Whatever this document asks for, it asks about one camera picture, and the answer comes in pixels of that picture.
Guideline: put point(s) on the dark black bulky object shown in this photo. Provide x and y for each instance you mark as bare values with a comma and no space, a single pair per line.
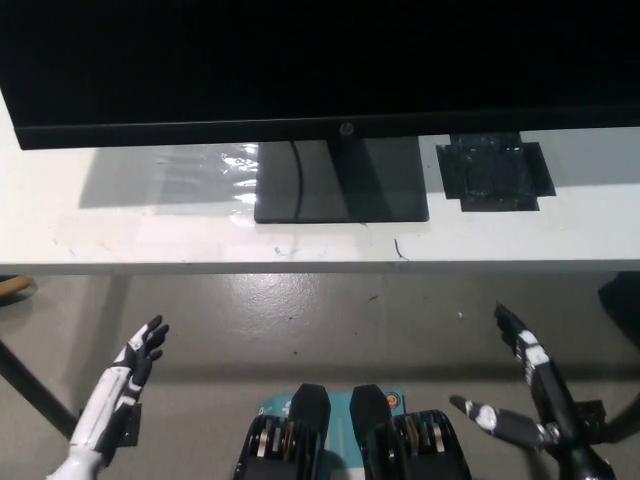
622,305

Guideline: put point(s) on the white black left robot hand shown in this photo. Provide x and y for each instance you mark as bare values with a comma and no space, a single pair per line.
107,400

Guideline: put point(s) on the black HP monitor screen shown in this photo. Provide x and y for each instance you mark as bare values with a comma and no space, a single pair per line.
300,65

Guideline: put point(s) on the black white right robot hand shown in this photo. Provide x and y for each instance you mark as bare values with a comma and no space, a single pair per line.
542,380

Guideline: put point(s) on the black tape patch on table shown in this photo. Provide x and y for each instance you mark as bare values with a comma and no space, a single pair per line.
495,172

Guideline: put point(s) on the black table leg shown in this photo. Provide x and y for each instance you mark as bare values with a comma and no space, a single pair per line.
35,390
627,415

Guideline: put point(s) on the brown wooden object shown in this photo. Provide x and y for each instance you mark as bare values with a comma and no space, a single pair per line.
15,289

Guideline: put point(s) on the clear plastic film sheet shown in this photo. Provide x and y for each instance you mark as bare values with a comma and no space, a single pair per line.
210,175

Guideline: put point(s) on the black glossy monitor stand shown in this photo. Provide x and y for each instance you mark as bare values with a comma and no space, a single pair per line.
380,185

